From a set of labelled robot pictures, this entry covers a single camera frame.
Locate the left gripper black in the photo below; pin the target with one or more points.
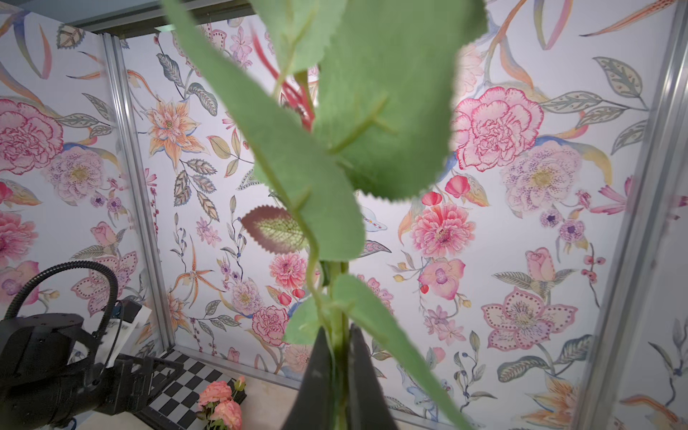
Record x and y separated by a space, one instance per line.
133 383

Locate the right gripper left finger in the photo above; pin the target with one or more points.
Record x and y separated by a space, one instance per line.
313 407

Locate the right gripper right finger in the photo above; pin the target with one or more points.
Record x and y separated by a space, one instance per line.
367 407

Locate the pink flower stem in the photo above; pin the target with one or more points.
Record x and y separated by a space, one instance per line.
219 405
361 104

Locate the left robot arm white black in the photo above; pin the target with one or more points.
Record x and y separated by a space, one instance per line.
53 370

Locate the black white checkerboard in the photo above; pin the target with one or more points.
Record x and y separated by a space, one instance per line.
176 406

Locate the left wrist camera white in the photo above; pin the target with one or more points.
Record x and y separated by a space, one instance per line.
126 318

